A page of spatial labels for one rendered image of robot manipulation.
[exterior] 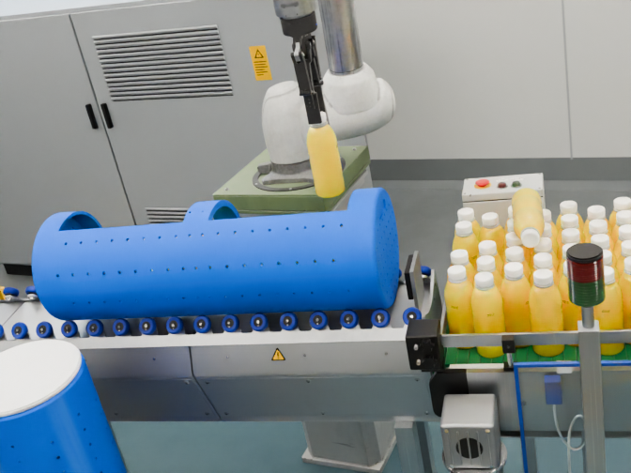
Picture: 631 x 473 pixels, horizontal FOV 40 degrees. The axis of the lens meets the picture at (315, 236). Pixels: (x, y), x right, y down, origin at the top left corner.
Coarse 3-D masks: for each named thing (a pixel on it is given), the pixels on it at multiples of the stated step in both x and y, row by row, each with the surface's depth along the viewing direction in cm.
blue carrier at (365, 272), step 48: (384, 192) 202; (48, 240) 213; (96, 240) 209; (144, 240) 205; (192, 240) 201; (240, 240) 197; (288, 240) 194; (336, 240) 191; (384, 240) 198; (48, 288) 212; (96, 288) 209; (144, 288) 205; (192, 288) 202; (240, 288) 199; (288, 288) 196; (336, 288) 193; (384, 288) 195
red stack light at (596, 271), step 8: (568, 264) 152; (576, 264) 150; (584, 264) 149; (592, 264) 149; (600, 264) 150; (568, 272) 153; (576, 272) 151; (584, 272) 150; (592, 272) 150; (600, 272) 150; (576, 280) 152; (584, 280) 151; (592, 280) 150
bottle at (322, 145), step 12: (312, 132) 190; (324, 132) 189; (312, 144) 190; (324, 144) 189; (336, 144) 192; (312, 156) 192; (324, 156) 191; (336, 156) 192; (312, 168) 194; (324, 168) 192; (336, 168) 193; (324, 180) 193; (336, 180) 194; (324, 192) 195; (336, 192) 195
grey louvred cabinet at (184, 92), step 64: (0, 0) 446; (64, 0) 404; (128, 0) 369; (192, 0) 351; (256, 0) 339; (0, 64) 410; (64, 64) 394; (128, 64) 378; (192, 64) 365; (256, 64) 353; (320, 64) 364; (0, 128) 431; (64, 128) 413; (128, 128) 397; (192, 128) 382; (256, 128) 368; (0, 192) 455; (64, 192) 435; (128, 192) 417; (192, 192) 401; (0, 256) 480
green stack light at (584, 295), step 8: (568, 280) 154; (600, 280) 151; (568, 288) 155; (576, 288) 152; (584, 288) 151; (592, 288) 151; (600, 288) 152; (568, 296) 156; (576, 296) 153; (584, 296) 152; (592, 296) 152; (600, 296) 152; (576, 304) 154; (584, 304) 153; (592, 304) 153
